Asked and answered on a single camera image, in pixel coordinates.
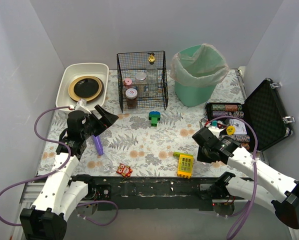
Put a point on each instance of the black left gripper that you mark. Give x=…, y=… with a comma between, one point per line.
x=96, y=124

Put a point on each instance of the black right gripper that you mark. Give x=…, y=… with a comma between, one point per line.
x=200, y=136

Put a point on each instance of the blue ceramic plate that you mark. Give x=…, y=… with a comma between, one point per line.
x=102, y=90

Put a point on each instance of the brown sauce jar white lid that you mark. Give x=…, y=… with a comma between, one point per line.
x=131, y=95

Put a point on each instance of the small black plate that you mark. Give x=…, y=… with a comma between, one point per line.
x=86, y=88

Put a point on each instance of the pink lid toothpick jar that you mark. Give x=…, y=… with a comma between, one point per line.
x=128, y=83

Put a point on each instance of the clear glass cup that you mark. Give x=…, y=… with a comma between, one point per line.
x=106, y=165

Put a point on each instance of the silver lid pepper jar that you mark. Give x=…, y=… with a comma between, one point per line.
x=141, y=83

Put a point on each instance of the yellow plate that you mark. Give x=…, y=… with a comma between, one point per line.
x=71, y=93

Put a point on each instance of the clear glass bottle gold cap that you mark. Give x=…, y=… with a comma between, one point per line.
x=152, y=75

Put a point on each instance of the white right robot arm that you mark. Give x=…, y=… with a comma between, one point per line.
x=269, y=188

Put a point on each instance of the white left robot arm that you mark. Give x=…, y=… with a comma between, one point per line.
x=47, y=217

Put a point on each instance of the purple toy piece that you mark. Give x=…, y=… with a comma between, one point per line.
x=98, y=145

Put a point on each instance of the yellow big blind button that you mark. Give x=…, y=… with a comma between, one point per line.
x=230, y=130

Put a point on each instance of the yellow green toy window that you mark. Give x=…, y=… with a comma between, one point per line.
x=185, y=164

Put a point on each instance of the blue orange chip stack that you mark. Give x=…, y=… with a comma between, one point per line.
x=237, y=138

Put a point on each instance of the deck of playing cards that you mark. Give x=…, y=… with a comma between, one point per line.
x=239, y=127

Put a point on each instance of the purple chip stack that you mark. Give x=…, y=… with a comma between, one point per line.
x=216, y=114

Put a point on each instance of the green blue chip stack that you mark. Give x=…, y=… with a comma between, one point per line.
x=218, y=107

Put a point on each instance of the blue orange loose chips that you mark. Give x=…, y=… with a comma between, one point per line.
x=236, y=114

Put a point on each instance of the red chip stack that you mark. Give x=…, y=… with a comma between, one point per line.
x=233, y=107

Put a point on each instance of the green blue toy block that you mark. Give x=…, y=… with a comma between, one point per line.
x=154, y=117

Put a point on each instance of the white rectangular basin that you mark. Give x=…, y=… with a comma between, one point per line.
x=74, y=71

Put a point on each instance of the red owl toy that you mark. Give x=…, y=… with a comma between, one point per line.
x=124, y=170

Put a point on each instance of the black poker chip case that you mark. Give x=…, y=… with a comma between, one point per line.
x=265, y=113

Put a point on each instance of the green trash bin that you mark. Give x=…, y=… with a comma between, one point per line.
x=193, y=96

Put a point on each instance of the clear plastic bin liner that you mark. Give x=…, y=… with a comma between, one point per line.
x=199, y=66

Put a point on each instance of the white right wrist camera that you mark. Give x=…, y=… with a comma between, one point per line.
x=214, y=130

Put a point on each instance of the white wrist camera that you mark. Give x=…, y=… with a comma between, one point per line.
x=81, y=105
x=214, y=130

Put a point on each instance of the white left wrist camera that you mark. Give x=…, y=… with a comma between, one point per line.
x=81, y=105

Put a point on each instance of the black wire basket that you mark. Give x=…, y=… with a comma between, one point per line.
x=128, y=64

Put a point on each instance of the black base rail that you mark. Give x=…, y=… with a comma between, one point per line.
x=149, y=193

